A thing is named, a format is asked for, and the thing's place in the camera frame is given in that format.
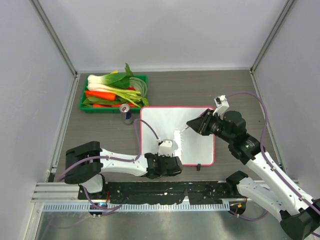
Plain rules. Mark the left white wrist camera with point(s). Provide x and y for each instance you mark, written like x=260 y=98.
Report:
x=165 y=148

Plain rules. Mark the white slotted cable duct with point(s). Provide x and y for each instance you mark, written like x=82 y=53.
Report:
x=183 y=207

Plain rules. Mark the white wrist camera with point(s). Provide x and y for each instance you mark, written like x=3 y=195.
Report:
x=165 y=148
x=222 y=105

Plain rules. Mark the aluminium frame rail right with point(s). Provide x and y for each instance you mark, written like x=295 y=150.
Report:
x=288 y=6

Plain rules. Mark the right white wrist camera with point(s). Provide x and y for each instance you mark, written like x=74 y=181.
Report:
x=222 y=105

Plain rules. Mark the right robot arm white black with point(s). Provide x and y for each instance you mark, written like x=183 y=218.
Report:
x=297 y=211

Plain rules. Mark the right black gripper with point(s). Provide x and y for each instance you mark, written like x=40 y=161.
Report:
x=200 y=125

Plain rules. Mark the pink framed whiteboard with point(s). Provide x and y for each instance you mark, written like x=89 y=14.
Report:
x=189 y=146

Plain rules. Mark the green onion stalks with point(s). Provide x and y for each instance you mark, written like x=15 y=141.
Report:
x=138 y=96

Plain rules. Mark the black whiteboard foot right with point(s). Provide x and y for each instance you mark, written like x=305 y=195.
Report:
x=198 y=167

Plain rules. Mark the aluminium frame rail left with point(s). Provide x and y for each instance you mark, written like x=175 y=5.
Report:
x=73 y=87

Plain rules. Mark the orange carrot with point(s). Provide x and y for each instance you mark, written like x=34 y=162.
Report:
x=102 y=95

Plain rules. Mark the bok choy white green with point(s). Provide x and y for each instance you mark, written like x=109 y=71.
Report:
x=115 y=79

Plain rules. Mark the aluminium frame rail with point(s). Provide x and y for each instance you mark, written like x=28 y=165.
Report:
x=73 y=87
x=288 y=6

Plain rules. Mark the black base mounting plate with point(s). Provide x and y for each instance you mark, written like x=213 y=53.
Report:
x=167 y=192

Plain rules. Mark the green plastic tray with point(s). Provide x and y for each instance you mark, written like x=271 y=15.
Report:
x=91 y=109

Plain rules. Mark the red bull drink can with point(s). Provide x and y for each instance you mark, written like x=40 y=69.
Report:
x=125 y=110

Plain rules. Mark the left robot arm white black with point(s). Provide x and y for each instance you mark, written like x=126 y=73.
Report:
x=85 y=164

